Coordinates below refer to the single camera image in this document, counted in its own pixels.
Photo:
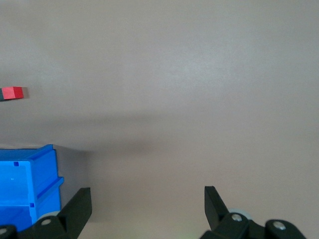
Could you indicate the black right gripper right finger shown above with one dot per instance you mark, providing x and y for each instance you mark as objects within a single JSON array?
[{"x": 234, "y": 226}]

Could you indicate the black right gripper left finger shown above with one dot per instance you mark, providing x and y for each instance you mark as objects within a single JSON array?
[{"x": 52, "y": 226}]

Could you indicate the brown table mat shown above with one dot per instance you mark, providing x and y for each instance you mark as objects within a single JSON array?
[{"x": 174, "y": 74}]

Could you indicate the red cube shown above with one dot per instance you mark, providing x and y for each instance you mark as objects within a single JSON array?
[{"x": 11, "y": 92}]

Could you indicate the blue plastic bin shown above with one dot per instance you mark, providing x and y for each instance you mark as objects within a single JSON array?
[{"x": 22, "y": 184}]

